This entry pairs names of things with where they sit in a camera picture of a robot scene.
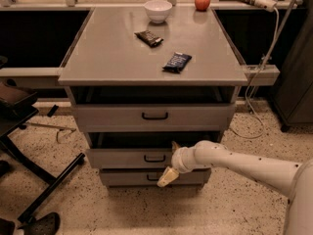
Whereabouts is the grey drawer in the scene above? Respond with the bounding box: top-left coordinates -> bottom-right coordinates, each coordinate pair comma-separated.
86,131 -> 220,169
100,168 -> 211,187
73,104 -> 235,132

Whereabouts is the dark cabinet at right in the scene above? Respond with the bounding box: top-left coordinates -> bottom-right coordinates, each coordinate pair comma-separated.
271,9 -> 313,132

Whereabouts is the white cable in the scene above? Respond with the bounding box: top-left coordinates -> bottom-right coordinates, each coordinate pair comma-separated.
229,7 -> 282,140

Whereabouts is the grey top drawer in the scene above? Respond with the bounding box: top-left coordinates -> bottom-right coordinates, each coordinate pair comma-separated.
73,104 -> 235,132

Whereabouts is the grey drawer cabinet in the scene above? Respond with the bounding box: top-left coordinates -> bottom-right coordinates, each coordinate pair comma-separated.
58,5 -> 248,190

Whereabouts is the black office chair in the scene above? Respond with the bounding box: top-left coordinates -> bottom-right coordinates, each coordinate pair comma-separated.
0,55 -> 86,235

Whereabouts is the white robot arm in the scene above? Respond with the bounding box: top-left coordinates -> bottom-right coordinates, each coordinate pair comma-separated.
157,140 -> 313,235

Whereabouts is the red apple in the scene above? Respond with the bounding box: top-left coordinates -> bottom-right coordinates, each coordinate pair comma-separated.
195,0 -> 210,11

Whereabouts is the dark brown snack packet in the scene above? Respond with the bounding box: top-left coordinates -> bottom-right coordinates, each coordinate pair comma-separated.
135,30 -> 163,47

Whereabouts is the blue snack packet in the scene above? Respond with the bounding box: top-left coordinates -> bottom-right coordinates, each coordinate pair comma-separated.
163,52 -> 192,73

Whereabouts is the grey bottom drawer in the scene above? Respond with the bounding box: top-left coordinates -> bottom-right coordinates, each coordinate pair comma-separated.
100,168 -> 211,187

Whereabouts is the white bowl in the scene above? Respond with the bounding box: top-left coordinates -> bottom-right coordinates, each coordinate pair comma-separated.
144,0 -> 172,24

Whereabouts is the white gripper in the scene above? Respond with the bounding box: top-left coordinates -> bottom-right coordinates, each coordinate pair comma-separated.
157,141 -> 200,187

